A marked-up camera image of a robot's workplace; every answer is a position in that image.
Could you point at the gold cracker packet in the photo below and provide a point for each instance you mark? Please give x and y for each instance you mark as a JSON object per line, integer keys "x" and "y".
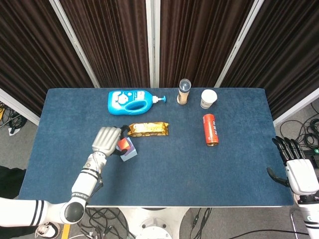
{"x": 149, "y": 128}

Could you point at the blue detergent pump bottle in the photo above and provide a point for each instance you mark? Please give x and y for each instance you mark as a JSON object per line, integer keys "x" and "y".
{"x": 117, "y": 104}

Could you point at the blue table cloth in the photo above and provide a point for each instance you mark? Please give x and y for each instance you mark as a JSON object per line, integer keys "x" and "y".
{"x": 174, "y": 169}

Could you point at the orange drink can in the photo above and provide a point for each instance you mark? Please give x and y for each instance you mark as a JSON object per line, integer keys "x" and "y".
{"x": 210, "y": 129}

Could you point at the black box with green light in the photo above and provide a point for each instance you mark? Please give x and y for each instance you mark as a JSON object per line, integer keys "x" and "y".
{"x": 315, "y": 153}

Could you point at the large white cube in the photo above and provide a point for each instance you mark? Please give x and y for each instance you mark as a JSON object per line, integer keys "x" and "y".
{"x": 127, "y": 159}

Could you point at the white partition post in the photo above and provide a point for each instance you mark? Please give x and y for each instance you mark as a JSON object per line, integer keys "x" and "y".
{"x": 239, "y": 44}
{"x": 74, "y": 47}
{"x": 152, "y": 44}

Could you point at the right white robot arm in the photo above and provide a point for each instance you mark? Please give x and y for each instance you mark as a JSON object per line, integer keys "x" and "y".
{"x": 311, "y": 216}

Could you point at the purple cube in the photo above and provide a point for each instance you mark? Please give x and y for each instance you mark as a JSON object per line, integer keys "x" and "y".
{"x": 130, "y": 152}

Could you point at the white paper scrap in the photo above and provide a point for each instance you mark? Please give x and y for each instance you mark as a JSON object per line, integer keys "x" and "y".
{"x": 13, "y": 132}

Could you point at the seasoning bottle with blue cap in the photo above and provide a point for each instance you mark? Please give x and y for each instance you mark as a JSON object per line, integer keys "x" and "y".
{"x": 183, "y": 95}

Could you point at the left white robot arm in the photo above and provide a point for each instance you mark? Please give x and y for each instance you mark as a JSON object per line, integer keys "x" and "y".
{"x": 84, "y": 184}

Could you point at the white paper cup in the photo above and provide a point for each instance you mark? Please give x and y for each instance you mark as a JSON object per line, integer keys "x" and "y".
{"x": 208, "y": 97}

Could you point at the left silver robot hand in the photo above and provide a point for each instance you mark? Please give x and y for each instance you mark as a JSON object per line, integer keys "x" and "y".
{"x": 104, "y": 140}

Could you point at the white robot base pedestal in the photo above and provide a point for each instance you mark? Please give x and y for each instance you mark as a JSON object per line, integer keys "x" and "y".
{"x": 154, "y": 224}

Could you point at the small orange and yellow cube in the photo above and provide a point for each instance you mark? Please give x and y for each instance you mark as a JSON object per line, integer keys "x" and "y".
{"x": 123, "y": 144}

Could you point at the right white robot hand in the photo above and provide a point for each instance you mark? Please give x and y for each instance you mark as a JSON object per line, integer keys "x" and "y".
{"x": 302, "y": 176}

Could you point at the white sneaker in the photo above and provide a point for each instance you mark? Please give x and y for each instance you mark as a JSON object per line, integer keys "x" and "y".
{"x": 48, "y": 230}

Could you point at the white partition base rail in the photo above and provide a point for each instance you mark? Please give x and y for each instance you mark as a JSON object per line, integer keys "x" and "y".
{"x": 20, "y": 107}
{"x": 296, "y": 108}

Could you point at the dark brown curtain panel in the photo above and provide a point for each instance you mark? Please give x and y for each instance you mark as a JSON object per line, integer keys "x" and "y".
{"x": 194, "y": 37}
{"x": 286, "y": 49}
{"x": 112, "y": 37}
{"x": 30, "y": 49}

